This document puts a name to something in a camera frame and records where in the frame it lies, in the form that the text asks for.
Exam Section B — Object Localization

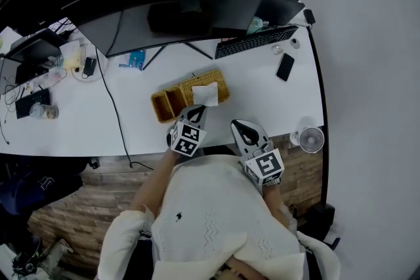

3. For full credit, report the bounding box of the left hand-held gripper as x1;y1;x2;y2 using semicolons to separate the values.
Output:
166;104;209;158

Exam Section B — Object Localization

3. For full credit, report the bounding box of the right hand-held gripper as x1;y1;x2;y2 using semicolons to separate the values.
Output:
230;119;285;197

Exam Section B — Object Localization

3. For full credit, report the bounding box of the white tissue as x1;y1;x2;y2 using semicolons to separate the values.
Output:
190;81;220;108

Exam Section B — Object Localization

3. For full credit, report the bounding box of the person's right forearm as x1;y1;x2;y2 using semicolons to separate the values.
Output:
261;185;298;234

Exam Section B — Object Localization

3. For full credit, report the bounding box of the person's left forearm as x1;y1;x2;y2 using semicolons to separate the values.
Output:
130;149;184;214

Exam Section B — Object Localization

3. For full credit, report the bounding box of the yellow woven basket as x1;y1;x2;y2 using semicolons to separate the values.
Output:
150;69;232;125

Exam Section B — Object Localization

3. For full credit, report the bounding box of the white desk fan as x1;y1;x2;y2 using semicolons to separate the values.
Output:
289;125;326;154

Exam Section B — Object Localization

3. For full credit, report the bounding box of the white knit sweater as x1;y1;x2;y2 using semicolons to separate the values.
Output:
97;153;342;280

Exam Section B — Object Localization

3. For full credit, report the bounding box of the black smartphone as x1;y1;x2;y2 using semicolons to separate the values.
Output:
275;52;296;83

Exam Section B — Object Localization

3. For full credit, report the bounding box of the blue packet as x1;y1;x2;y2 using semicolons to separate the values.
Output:
118;50;147;71

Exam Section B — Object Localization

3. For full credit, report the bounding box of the long black keyboard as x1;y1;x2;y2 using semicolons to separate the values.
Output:
214;25;300;60

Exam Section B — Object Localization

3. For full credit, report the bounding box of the black office chair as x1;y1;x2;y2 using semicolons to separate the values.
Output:
288;203;342;252

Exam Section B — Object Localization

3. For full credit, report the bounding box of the wide curved black monitor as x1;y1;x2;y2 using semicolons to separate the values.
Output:
60;0;275;71

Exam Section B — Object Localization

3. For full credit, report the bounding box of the pale green container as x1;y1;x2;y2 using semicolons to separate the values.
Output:
245;17;271;36

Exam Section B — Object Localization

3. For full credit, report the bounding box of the black charger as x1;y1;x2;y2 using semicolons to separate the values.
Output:
82;56;98;78

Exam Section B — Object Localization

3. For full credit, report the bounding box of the black laptop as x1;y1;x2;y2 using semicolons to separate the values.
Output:
253;0;306;28

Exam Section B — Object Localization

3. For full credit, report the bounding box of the black power adapter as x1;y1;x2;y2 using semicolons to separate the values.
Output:
303;8;317;26

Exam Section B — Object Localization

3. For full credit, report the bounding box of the short black keyboard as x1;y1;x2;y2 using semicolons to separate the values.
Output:
14;88;52;120

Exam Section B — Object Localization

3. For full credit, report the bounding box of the black flat monitor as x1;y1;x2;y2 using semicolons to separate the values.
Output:
5;28;68;85

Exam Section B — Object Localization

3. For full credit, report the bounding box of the dark blue jacket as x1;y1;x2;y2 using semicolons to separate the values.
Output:
0;170;84;216

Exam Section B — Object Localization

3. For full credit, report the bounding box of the plain black monitor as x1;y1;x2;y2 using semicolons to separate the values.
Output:
0;0;78;37

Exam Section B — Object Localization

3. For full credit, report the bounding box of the long black cable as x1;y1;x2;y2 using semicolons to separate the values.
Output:
94;45;155;171

